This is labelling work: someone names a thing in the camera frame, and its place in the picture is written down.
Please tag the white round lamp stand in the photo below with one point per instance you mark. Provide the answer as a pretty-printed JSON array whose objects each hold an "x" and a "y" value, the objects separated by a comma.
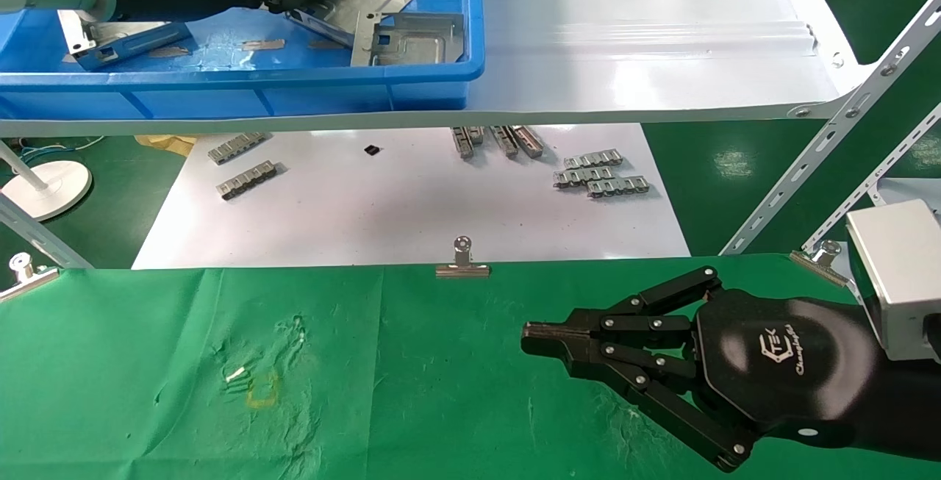
[{"x": 51, "y": 190}]

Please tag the yellow crumpled bag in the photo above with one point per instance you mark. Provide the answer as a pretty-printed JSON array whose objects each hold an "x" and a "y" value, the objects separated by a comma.
[{"x": 165, "y": 143}]

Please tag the small white scrap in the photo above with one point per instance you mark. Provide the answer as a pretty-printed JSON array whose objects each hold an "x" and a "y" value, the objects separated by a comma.
[{"x": 235, "y": 374}]

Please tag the white shelf board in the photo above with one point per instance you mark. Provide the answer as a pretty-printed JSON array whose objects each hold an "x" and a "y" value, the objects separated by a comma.
[{"x": 625, "y": 46}]

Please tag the grey perforated metal strut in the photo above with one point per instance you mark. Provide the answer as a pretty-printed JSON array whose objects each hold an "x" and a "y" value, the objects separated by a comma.
[{"x": 40, "y": 234}]

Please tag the blue plastic bin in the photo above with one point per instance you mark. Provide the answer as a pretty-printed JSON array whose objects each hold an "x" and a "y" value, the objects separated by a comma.
[{"x": 220, "y": 87}]

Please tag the white perforated metal strut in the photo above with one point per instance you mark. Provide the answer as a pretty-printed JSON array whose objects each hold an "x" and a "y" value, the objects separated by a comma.
[
  {"x": 831, "y": 127},
  {"x": 882, "y": 175}
]

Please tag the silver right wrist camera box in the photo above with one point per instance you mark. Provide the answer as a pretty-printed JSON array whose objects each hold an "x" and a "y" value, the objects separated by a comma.
[{"x": 900, "y": 274}]

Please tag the white paper sheet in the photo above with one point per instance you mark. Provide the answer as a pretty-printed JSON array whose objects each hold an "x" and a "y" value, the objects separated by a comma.
[{"x": 412, "y": 208}]

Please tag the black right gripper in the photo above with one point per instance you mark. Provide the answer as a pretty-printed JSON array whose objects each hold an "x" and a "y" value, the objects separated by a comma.
[{"x": 779, "y": 362}]

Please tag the silver binder clip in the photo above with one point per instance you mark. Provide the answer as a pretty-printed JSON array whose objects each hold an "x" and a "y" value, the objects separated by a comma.
[
  {"x": 462, "y": 268},
  {"x": 820, "y": 259},
  {"x": 26, "y": 278}
]

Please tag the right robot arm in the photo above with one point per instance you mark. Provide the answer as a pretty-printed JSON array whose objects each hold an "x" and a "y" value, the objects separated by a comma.
[{"x": 911, "y": 406}]

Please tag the green cloth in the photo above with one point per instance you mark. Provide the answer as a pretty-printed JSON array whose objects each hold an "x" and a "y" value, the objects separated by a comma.
[{"x": 367, "y": 377}]

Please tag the white flat panel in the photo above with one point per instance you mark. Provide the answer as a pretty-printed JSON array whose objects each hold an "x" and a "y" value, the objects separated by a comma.
[{"x": 908, "y": 190}]

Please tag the grey tape strip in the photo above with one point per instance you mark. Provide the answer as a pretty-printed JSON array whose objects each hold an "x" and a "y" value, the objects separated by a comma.
[
  {"x": 262, "y": 44},
  {"x": 326, "y": 44},
  {"x": 169, "y": 52}
]

